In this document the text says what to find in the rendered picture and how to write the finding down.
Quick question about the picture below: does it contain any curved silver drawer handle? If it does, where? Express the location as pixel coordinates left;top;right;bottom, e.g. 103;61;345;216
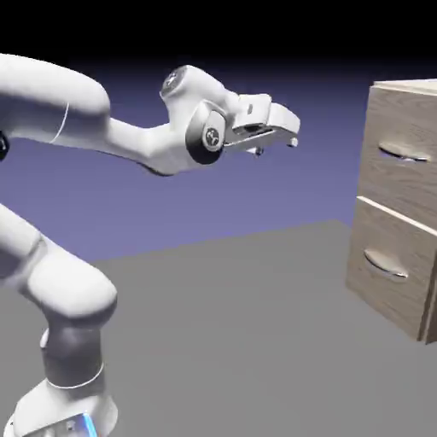
363;248;410;283
377;142;432;164

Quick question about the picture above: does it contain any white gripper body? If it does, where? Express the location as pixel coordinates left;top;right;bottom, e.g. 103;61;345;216
223;102;302;150

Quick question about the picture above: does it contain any light wood cabinet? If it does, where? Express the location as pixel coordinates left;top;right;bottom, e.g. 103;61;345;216
345;78;437;346

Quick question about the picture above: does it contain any light wood drawer front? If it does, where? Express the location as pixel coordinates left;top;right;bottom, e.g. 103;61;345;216
356;84;437;233
345;196;437;342

